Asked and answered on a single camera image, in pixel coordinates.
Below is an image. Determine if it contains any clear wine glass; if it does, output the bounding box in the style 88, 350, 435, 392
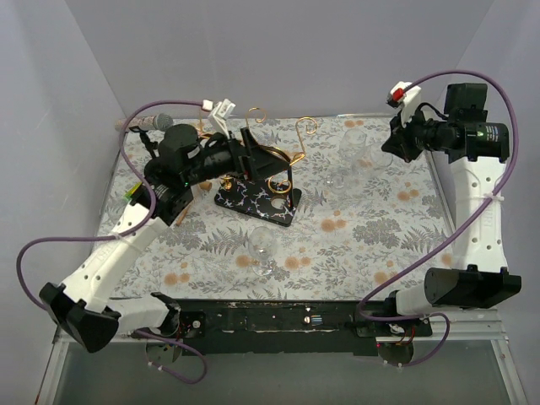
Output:
248, 226, 277, 277
338, 127, 366, 161

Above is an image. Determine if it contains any wooden mallet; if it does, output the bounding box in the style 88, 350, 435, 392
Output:
175, 181, 213, 227

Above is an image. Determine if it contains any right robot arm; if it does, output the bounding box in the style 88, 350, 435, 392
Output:
381, 82, 521, 336

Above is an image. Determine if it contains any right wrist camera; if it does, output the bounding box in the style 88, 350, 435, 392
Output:
386, 81, 422, 127

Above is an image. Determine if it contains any gold black wine glass rack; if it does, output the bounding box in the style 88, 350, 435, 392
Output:
214, 116, 319, 227

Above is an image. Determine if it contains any clear wine glass front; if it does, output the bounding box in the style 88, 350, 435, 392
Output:
248, 226, 277, 277

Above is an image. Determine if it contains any clear wine glass back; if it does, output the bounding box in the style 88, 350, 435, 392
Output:
338, 127, 366, 161

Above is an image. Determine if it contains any stemless clear glass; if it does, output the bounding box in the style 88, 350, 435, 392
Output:
326, 143, 393, 194

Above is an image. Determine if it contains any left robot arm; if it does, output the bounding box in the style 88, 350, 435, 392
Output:
39, 124, 289, 353

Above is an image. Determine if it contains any floral table mat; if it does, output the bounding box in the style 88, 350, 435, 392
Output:
112, 116, 451, 300

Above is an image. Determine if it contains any microphone on black stand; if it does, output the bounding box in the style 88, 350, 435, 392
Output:
127, 113, 174, 159

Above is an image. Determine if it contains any colourful toy block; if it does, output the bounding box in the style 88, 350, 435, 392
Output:
123, 182, 143, 203

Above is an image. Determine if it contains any black base frame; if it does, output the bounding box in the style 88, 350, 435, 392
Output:
172, 299, 432, 356

